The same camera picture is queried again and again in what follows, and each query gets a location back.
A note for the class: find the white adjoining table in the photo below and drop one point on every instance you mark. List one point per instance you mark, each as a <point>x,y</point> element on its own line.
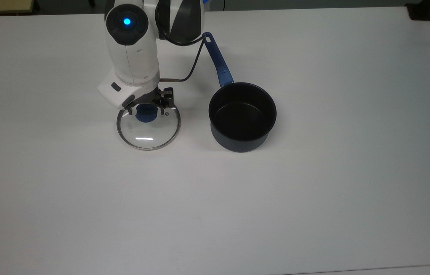
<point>390,270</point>

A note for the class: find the black corner clamp mount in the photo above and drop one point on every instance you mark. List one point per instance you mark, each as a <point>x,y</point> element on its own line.
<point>421,11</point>

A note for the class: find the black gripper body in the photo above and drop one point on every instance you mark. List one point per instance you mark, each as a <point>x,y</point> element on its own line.
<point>152,98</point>

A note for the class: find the glass lid with blue knob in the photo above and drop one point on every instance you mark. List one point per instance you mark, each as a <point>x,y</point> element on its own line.
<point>150,131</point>

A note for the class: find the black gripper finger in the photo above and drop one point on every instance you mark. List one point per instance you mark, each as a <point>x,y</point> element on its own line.
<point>167,100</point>
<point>129,109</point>

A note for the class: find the yellowish wooden desk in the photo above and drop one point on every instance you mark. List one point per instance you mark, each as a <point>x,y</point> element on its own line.
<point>1,5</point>

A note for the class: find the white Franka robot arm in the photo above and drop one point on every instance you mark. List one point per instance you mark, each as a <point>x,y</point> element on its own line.
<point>132,57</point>

